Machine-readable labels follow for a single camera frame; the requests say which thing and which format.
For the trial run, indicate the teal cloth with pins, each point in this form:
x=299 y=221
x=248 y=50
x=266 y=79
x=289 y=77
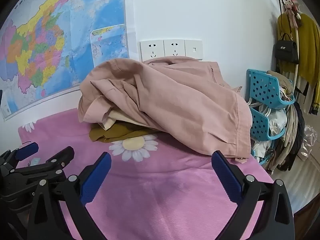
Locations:
x=262 y=87

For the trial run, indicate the pink floral blanket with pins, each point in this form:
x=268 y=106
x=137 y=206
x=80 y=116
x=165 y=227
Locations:
x=155 y=192

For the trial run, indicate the yellow cardigan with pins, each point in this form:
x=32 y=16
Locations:
x=308 y=55

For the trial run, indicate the colourful wall map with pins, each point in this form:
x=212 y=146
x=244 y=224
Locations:
x=62 y=30

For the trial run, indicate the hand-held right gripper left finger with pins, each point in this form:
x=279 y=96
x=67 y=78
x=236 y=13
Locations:
x=96 y=180

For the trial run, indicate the plush bunny toy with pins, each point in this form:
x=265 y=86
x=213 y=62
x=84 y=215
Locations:
x=291 y=10

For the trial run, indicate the beige folded clothes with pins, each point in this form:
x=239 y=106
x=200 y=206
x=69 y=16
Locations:
x=281 y=82

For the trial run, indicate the cream garment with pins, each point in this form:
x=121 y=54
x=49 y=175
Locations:
x=112 y=118

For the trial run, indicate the black hanging garment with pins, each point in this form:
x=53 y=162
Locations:
x=298 y=135

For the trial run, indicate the beige hanging garment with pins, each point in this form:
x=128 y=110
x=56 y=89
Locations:
x=285 y=140

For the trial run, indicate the blue plastic basket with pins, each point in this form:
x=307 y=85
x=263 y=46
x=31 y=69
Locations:
x=258 y=126
x=260 y=160

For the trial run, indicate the black handbag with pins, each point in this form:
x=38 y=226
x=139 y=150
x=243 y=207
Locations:
x=286 y=51

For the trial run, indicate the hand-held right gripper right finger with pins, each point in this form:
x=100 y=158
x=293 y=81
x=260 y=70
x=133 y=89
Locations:
x=226 y=177

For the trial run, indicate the white clothes hangers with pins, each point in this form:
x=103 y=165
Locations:
x=260 y=106

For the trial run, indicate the mustard brown garment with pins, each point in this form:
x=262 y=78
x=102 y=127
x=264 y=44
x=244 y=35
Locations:
x=112 y=134

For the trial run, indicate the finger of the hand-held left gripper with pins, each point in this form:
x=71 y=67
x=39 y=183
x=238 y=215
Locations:
x=27 y=150
x=60 y=158

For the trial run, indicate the white crumpled clothes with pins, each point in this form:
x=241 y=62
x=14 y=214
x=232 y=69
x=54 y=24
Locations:
x=277 y=122

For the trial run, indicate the white wall socket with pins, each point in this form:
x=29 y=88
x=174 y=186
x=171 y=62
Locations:
x=151 y=50
x=174 y=47

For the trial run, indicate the clear plastic bag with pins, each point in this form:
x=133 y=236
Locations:
x=308 y=142

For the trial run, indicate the pink jacket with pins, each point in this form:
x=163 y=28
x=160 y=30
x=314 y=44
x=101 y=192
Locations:
x=175 y=100

